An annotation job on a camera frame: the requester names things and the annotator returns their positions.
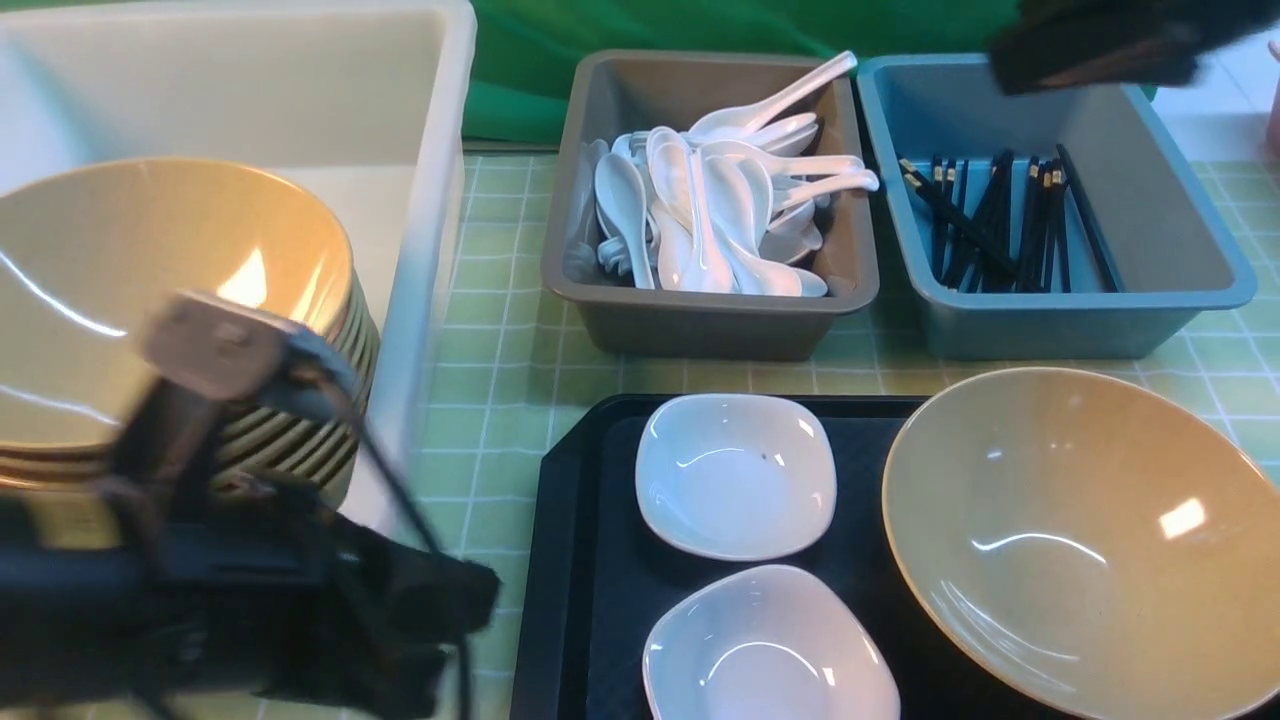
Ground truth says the white spoon top of pile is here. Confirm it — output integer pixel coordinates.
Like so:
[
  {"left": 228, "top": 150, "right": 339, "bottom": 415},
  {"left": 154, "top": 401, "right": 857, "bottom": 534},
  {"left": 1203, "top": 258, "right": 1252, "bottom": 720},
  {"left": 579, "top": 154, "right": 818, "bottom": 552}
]
[{"left": 687, "top": 50, "right": 858, "bottom": 141}]

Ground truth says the white soup spoon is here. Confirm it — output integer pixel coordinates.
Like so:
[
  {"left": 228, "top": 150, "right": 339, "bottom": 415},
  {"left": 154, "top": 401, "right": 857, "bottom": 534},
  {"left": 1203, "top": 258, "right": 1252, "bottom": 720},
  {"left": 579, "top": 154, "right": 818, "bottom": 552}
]
[{"left": 687, "top": 151, "right": 735, "bottom": 293}]

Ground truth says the blue plastic chopstick bin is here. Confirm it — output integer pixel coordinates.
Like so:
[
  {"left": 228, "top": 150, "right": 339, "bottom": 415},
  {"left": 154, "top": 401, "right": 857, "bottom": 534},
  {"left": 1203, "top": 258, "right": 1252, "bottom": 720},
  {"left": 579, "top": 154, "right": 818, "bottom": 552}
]
[{"left": 856, "top": 54, "right": 1257, "bottom": 361}]

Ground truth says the black chopstick rightmost in bin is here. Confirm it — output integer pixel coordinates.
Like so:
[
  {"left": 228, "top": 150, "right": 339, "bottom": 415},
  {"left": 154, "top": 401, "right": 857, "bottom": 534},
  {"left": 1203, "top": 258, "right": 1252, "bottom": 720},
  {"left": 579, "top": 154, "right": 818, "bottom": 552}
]
[{"left": 1055, "top": 143, "right": 1123, "bottom": 293}]

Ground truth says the black serving tray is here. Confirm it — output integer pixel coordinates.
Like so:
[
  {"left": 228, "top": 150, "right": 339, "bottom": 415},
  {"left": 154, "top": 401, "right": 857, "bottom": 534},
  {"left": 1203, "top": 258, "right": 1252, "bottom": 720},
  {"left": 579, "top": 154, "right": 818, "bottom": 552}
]
[{"left": 511, "top": 395, "right": 1051, "bottom": 720}]

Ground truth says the white square dish front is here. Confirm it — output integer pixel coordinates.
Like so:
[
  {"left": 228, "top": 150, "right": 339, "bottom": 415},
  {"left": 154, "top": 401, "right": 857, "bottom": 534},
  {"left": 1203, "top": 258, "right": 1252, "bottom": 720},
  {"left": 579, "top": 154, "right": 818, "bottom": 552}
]
[{"left": 643, "top": 564, "right": 901, "bottom": 719}]

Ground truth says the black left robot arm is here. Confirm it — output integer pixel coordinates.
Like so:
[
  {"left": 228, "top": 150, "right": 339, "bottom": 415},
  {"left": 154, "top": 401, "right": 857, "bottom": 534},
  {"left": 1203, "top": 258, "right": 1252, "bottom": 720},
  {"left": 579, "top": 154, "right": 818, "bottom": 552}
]
[{"left": 1, "top": 292, "right": 500, "bottom": 719}]

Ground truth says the white spoon left of pile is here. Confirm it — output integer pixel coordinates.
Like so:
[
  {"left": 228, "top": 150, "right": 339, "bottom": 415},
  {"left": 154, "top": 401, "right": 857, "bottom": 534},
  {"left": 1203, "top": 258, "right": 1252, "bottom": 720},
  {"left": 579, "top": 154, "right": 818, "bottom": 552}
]
[{"left": 594, "top": 152, "right": 657, "bottom": 290}]

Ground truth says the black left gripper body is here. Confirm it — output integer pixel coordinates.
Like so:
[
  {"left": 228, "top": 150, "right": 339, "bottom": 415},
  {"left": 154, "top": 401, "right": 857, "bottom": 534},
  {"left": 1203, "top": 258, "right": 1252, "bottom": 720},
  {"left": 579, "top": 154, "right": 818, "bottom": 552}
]
[{"left": 3, "top": 483, "right": 500, "bottom": 719}]

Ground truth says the stack of tan bowls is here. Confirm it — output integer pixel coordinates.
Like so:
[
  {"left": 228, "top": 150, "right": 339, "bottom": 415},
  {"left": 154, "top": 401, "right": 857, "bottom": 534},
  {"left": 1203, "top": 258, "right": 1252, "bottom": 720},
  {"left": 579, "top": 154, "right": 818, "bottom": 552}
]
[{"left": 1, "top": 158, "right": 380, "bottom": 487}]

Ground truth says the tan noodle bowl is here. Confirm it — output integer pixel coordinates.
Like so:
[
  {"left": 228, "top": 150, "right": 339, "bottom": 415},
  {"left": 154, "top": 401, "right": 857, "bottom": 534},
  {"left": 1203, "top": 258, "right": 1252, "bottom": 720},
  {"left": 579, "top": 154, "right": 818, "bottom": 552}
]
[{"left": 882, "top": 366, "right": 1279, "bottom": 719}]

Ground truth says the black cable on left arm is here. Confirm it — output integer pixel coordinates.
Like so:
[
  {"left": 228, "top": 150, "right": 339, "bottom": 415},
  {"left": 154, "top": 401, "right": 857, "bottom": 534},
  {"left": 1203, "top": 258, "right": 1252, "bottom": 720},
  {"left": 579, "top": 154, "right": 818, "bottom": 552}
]
[{"left": 330, "top": 380, "right": 476, "bottom": 720}]

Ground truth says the white square dish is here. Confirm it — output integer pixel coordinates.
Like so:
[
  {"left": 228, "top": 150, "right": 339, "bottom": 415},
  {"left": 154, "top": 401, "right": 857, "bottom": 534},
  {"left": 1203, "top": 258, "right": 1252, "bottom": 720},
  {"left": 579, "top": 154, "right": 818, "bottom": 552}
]
[
  {"left": 634, "top": 393, "right": 838, "bottom": 562},
  {"left": 643, "top": 564, "right": 901, "bottom": 719}
]

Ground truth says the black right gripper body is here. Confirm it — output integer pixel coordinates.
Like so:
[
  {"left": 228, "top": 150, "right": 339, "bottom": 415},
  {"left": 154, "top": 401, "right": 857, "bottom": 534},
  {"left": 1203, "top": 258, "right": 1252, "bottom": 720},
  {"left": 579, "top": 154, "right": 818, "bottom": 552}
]
[{"left": 988, "top": 1, "right": 1279, "bottom": 96}]

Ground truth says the white spoon of pile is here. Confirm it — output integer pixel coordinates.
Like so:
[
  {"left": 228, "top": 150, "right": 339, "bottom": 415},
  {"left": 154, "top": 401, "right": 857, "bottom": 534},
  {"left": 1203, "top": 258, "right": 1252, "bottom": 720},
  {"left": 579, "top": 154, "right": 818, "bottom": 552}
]
[
  {"left": 771, "top": 168, "right": 881, "bottom": 214},
  {"left": 687, "top": 50, "right": 858, "bottom": 141},
  {"left": 594, "top": 152, "right": 657, "bottom": 290}
]

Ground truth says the brown plastic spoon bin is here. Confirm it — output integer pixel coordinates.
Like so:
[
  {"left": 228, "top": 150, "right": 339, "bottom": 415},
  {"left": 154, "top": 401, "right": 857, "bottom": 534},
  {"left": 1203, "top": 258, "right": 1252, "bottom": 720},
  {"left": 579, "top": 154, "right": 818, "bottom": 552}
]
[{"left": 541, "top": 49, "right": 881, "bottom": 363}]

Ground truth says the large white plastic tub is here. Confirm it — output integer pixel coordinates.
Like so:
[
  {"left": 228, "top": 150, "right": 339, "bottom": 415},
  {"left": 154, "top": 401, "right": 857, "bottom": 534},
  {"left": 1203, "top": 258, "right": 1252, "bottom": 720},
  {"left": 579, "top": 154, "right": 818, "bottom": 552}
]
[{"left": 0, "top": 0, "right": 480, "bottom": 541}]

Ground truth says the green backdrop cloth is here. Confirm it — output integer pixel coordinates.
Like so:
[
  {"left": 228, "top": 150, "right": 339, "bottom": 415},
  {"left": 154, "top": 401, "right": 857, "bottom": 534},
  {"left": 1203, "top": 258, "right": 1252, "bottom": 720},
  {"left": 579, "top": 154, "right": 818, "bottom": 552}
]
[{"left": 463, "top": 1, "right": 1018, "bottom": 145}]

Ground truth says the black chopstick diagonal in bin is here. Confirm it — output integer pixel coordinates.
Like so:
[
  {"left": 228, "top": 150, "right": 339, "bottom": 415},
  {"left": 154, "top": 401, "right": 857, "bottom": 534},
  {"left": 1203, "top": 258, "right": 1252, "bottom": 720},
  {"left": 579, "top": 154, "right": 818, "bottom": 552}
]
[{"left": 899, "top": 156, "right": 1018, "bottom": 277}]

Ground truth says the white spoon right of pile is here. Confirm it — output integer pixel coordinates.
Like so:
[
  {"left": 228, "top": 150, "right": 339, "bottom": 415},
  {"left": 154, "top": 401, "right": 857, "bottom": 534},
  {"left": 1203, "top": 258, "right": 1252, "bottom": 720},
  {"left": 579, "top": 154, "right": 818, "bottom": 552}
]
[{"left": 771, "top": 168, "right": 881, "bottom": 214}]

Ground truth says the green checkered table mat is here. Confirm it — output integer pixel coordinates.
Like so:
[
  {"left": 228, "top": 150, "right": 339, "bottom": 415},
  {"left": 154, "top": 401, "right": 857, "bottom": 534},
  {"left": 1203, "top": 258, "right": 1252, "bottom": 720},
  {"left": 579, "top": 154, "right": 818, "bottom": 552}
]
[{"left": 408, "top": 156, "right": 1279, "bottom": 719}]

